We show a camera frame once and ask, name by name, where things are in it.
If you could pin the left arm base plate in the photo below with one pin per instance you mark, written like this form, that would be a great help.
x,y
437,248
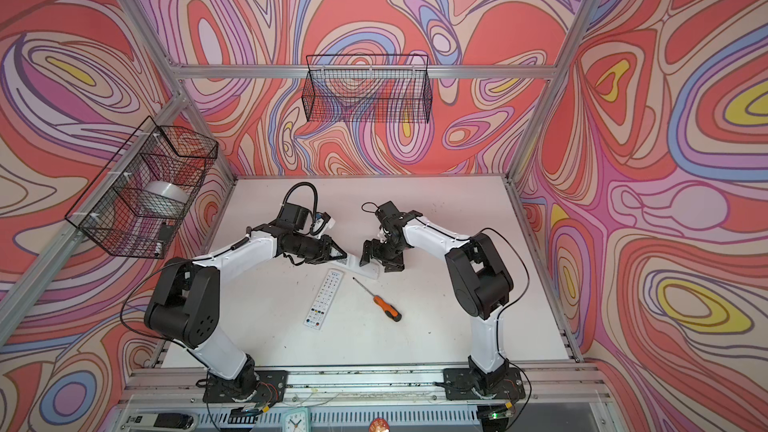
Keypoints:
x,y
261,387

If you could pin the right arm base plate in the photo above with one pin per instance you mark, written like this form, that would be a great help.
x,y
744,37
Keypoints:
x,y
472,384

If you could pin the black wire basket left wall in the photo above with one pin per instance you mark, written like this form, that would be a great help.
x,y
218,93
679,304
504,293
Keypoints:
x,y
113,220

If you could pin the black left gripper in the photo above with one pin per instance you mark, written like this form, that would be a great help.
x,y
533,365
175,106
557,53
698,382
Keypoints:
x,y
325,249

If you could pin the orange handled screwdriver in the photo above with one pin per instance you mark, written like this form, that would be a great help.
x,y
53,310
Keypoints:
x,y
389,310

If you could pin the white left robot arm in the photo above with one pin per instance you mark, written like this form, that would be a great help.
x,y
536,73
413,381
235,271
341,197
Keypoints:
x,y
185,303

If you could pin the small white clock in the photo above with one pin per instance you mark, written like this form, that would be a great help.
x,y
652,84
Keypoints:
x,y
296,420

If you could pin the black wire basket back wall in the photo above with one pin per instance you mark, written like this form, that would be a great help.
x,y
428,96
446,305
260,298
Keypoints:
x,y
367,88

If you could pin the black white device front rail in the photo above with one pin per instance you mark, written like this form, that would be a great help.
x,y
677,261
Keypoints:
x,y
162,421

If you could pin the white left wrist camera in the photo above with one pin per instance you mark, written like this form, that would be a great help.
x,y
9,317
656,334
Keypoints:
x,y
322,224

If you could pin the white remote with coloured buttons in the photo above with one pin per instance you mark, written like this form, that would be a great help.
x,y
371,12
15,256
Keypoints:
x,y
320,307

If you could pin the white remote control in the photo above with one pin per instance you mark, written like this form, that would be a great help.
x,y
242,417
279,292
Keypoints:
x,y
352,263

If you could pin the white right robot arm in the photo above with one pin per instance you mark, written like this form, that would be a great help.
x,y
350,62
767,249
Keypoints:
x,y
479,277

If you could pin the black wire basket wall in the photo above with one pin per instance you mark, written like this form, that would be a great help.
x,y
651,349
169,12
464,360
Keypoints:
x,y
113,220
367,88

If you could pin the white roll in basket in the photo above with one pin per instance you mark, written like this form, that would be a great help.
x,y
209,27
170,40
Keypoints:
x,y
163,199

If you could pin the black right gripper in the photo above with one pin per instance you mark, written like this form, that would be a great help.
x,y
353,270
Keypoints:
x,y
396,264

